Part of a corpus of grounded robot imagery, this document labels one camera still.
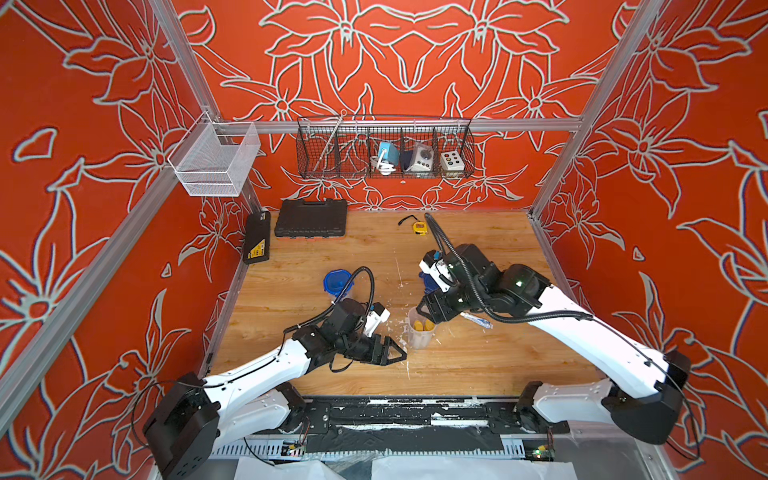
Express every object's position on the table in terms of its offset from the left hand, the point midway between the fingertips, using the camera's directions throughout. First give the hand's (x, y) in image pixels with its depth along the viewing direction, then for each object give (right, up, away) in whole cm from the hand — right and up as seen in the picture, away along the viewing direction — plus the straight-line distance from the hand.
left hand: (398, 356), depth 73 cm
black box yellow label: (-52, +31, +37) cm, 71 cm away
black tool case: (-38, +38, +44) cm, 69 cm away
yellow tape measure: (+11, +34, +41) cm, 54 cm away
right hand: (+5, +14, -5) cm, 15 cm away
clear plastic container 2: (+6, +2, +7) cm, 10 cm away
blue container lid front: (-18, +18, +13) cm, 28 cm away
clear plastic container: (-13, +17, -10) cm, 23 cm away
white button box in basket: (+19, +55, +22) cm, 62 cm away
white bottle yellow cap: (+8, +7, +4) cm, 11 cm away
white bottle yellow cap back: (+6, +6, +4) cm, 9 cm away
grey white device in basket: (+9, +54, +18) cm, 58 cm away
